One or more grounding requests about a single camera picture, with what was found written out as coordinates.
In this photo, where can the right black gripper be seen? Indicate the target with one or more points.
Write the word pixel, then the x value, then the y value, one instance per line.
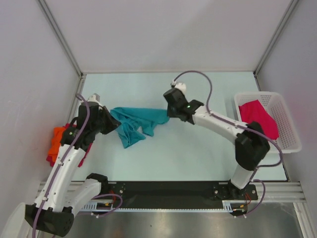
pixel 169 113

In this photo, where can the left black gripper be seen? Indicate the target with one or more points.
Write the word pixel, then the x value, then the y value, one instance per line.
pixel 113 122

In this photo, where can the teal t shirt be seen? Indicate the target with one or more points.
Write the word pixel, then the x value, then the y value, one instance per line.
pixel 137 123

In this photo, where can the white plastic mesh basket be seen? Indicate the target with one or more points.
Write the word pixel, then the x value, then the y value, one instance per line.
pixel 288 140

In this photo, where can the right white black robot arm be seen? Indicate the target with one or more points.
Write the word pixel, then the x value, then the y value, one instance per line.
pixel 250 143

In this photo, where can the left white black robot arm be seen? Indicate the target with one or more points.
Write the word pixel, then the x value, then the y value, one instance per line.
pixel 53 211

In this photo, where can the orange t shirt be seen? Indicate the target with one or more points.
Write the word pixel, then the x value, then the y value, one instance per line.
pixel 55 143

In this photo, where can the red t shirt in basket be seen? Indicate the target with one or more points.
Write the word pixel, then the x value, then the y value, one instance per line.
pixel 254 111

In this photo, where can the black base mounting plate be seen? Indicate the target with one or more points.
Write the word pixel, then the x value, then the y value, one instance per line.
pixel 184 194

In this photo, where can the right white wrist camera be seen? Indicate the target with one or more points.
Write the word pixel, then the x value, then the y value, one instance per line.
pixel 180 86

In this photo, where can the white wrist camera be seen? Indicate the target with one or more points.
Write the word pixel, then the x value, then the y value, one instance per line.
pixel 180 86
pixel 94 98

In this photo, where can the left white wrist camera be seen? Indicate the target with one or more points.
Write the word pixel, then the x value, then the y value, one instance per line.
pixel 94 98

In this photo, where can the white slotted cable duct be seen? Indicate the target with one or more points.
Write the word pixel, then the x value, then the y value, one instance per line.
pixel 100 208

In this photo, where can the aluminium frame rail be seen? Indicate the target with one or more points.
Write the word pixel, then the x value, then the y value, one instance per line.
pixel 274 191

